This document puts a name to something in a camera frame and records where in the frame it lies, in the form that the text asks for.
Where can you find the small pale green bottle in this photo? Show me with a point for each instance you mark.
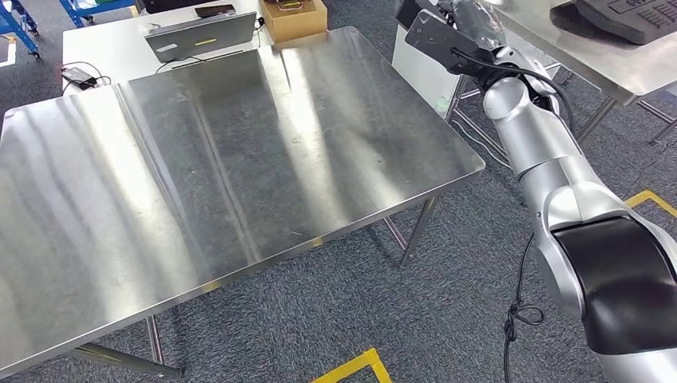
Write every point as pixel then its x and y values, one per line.
pixel 442 105

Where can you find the stainless steel table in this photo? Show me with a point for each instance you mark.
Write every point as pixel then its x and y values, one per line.
pixel 582 58

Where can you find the brown cardboard box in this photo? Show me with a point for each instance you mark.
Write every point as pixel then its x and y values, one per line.
pixel 293 26

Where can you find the black power adapter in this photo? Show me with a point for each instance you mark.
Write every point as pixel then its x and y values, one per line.
pixel 79 78

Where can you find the white cabinet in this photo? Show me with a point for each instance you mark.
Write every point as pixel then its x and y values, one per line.
pixel 418 74

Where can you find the blue metal shelf rack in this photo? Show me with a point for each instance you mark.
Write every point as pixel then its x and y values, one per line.
pixel 24 24
pixel 95 8

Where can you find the yellow floor tape square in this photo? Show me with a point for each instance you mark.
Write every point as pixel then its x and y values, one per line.
pixel 365 362

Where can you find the dark smartphone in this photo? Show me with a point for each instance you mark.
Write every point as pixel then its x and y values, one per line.
pixel 214 10

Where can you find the grey laptop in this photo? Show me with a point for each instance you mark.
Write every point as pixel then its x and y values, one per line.
pixel 201 37

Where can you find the white desk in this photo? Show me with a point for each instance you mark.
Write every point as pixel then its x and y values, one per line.
pixel 106 47

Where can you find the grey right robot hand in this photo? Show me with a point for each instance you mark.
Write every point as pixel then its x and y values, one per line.
pixel 478 24

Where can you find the stainless steel workbench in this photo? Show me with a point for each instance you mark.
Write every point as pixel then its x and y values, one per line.
pixel 211 158

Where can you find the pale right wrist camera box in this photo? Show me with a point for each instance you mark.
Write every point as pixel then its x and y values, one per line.
pixel 433 39

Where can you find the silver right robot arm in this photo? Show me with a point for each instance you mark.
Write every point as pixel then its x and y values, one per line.
pixel 529 132

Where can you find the black textured car panel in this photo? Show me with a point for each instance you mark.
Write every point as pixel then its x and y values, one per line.
pixel 624 18

